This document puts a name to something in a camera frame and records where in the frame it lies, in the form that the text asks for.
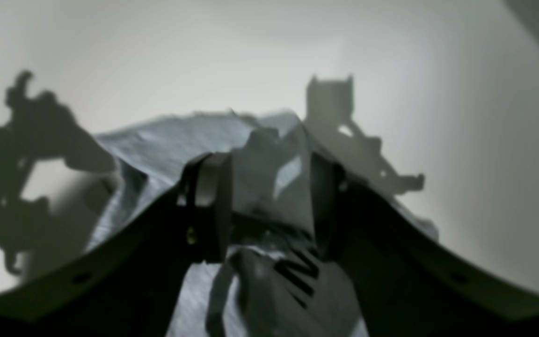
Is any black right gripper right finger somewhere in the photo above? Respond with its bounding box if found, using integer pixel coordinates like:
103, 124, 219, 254
311, 153, 539, 337

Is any grey T-shirt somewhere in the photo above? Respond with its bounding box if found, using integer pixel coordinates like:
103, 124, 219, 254
87, 109, 439, 337

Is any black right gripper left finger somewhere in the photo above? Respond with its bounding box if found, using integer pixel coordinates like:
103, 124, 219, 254
0, 152, 233, 337

